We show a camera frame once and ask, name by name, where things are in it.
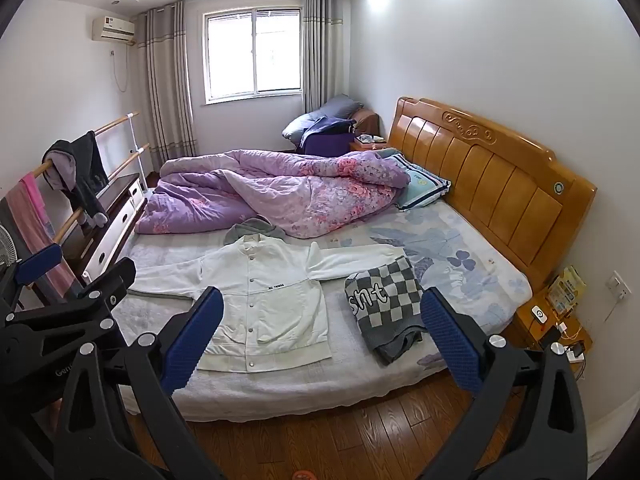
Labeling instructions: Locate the wooden nightstand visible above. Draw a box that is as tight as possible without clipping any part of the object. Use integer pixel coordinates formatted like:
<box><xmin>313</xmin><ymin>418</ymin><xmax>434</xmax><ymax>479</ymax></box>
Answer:
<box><xmin>348</xmin><ymin>135</ymin><xmax>388</xmax><ymax>153</ymax></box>
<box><xmin>505</xmin><ymin>290</ymin><xmax>593</xmax><ymax>376</ymax></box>

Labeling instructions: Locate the wooden bed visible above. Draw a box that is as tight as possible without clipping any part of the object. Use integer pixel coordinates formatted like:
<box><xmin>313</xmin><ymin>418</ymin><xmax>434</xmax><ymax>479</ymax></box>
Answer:
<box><xmin>112</xmin><ymin>96</ymin><xmax>598</xmax><ymax>423</ymax></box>

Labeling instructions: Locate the purple floral quilt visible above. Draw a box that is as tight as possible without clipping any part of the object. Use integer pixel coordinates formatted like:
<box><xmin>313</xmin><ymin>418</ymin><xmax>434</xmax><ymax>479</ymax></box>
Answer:
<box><xmin>134</xmin><ymin>149</ymin><xmax>412</xmax><ymax>239</ymax></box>

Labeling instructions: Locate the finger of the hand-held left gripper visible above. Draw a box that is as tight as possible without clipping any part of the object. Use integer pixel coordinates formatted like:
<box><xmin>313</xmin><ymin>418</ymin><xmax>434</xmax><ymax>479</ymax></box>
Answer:
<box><xmin>0</xmin><ymin>244</ymin><xmax>63</xmax><ymax>321</ymax></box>
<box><xmin>7</xmin><ymin>258</ymin><xmax>137</xmax><ymax>322</ymax></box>

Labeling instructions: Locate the white air conditioner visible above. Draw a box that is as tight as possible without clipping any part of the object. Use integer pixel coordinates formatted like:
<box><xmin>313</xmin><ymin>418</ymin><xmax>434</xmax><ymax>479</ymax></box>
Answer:
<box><xmin>91</xmin><ymin>16</ymin><xmax>137</xmax><ymax>43</ymax></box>

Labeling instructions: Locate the dark garment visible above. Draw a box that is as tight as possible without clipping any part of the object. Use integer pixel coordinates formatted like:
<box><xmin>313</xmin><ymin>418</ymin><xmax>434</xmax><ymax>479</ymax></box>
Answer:
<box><xmin>42</xmin><ymin>131</ymin><xmax>110</xmax><ymax>228</ymax></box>

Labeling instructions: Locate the checkered knit sweater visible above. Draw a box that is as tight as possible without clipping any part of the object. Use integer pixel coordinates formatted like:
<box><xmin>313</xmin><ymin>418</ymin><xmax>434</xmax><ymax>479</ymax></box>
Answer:
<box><xmin>345</xmin><ymin>255</ymin><xmax>431</xmax><ymax>366</ymax></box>

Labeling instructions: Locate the yellow package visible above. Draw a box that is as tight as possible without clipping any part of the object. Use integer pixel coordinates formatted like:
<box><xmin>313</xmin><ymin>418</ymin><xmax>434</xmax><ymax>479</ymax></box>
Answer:
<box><xmin>545</xmin><ymin>266</ymin><xmax>583</xmax><ymax>317</ymax></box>

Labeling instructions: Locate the blue striped pillow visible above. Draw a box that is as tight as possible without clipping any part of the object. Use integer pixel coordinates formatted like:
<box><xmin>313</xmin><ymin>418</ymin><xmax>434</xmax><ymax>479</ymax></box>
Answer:
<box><xmin>390</xmin><ymin>152</ymin><xmax>452</xmax><ymax>211</ymax></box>

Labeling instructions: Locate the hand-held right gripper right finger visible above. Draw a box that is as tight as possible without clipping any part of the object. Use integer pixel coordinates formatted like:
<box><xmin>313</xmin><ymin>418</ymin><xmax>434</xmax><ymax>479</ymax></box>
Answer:
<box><xmin>420</xmin><ymin>289</ymin><xmax>591</xmax><ymax>480</ymax></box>

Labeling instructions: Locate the white button jacket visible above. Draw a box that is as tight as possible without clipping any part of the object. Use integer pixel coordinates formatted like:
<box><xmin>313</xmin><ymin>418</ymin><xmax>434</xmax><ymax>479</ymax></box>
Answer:
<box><xmin>127</xmin><ymin>237</ymin><xmax>413</xmax><ymax>373</ymax></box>

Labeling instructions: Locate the wooden bar clothes rack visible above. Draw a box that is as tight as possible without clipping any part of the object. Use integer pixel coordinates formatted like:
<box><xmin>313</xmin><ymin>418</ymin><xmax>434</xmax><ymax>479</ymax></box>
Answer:
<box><xmin>20</xmin><ymin>112</ymin><xmax>151</xmax><ymax>261</ymax></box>

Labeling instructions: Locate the floral bed sheet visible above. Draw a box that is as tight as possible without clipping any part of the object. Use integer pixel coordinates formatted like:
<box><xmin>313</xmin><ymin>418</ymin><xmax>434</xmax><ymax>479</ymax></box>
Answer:
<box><xmin>320</xmin><ymin>200</ymin><xmax>533</xmax><ymax>376</ymax></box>

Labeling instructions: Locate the pink towel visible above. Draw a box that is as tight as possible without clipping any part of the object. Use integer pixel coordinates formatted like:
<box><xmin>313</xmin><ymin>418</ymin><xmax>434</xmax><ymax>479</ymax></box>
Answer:
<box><xmin>5</xmin><ymin>172</ymin><xmax>76</xmax><ymax>301</ymax></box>

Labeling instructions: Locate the window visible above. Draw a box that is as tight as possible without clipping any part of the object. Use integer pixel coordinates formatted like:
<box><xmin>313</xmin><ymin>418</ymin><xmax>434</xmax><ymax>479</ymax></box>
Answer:
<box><xmin>202</xmin><ymin>6</ymin><xmax>304</xmax><ymax>106</ymax></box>

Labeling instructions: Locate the air conditioner cable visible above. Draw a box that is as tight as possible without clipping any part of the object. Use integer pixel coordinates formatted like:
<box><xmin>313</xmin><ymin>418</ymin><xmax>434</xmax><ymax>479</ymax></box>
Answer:
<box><xmin>110</xmin><ymin>42</ymin><xmax>137</xmax><ymax>93</ymax></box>

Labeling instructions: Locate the grey hoodie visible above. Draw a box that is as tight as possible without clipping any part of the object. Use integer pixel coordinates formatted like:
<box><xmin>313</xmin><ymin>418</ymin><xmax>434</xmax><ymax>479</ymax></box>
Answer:
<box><xmin>223</xmin><ymin>216</ymin><xmax>288</xmax><ymax>246</ymax></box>

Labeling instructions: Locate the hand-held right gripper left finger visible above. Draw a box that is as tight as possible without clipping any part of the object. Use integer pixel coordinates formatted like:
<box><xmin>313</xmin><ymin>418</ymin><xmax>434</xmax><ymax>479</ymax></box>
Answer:
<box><xmin>50</xmin><ymin>286</ymin><xmax>226</xmax><ymax>480</ymax></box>

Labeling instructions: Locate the armchair with blue pillows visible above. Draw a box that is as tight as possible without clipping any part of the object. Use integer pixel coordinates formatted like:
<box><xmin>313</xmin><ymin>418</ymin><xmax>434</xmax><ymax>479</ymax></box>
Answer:
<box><xmin>281</xmin><ymin>95</ymin><xmax>381</xmax><ymax>157</ymax></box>

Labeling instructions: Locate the white fan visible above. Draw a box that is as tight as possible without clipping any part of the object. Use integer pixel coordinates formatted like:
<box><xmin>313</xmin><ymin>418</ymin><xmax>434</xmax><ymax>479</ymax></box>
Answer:
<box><xmin>0</xmin><ymin>222</ymin><xmax>18</xmax><ymax>273</ymax></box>

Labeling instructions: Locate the grey curtain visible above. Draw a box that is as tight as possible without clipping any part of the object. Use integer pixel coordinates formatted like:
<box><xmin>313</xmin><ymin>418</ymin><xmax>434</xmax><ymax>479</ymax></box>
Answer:
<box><xmin>301</xmin><ymin>0</ymin><xmax>351</xmax><ymax>113</ymax></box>
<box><xmin>136</xmin><ymin>0</ymin><xmax>198</xmax><ymax>173</ymax></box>

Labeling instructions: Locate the white drawer cabinet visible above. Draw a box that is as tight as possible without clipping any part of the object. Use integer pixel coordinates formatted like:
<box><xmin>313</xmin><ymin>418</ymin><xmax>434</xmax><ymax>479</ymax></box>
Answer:
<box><xmin>62</xmin><ymin>172</ymin><xmax>148</xmax><ymax>286</ymax></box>

